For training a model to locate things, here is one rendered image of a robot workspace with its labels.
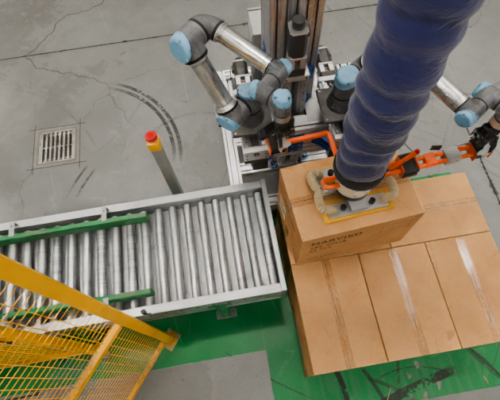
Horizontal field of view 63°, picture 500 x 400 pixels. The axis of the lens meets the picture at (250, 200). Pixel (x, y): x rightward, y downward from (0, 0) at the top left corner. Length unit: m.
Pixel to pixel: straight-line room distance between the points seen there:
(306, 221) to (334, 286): 0.60
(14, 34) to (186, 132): 2.09
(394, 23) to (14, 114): 3.53
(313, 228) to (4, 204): 2.59
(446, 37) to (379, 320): 1.65
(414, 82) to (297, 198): 0.94
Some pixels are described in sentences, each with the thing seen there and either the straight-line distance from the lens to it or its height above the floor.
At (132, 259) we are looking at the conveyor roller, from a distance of 2.55.
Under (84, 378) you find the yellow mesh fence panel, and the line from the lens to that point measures 2.03.
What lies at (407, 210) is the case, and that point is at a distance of 2.06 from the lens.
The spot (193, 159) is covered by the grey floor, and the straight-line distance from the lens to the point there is 3.37.
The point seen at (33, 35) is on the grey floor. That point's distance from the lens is 4.73.
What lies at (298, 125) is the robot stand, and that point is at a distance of 2.35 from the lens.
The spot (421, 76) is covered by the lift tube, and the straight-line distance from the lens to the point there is 1.24.
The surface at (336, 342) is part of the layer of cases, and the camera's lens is 2.38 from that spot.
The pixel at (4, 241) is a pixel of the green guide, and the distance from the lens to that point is 2.85.
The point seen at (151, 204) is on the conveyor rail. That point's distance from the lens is 2.59.
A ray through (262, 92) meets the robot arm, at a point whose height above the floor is 1.53.
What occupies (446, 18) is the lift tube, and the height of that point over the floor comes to 2.18.
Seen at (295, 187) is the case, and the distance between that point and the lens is 2.01.
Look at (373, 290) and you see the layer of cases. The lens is 2.46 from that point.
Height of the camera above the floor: 2.88
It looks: 66 degrees down
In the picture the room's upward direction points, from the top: 6 degrees counter-clockwise
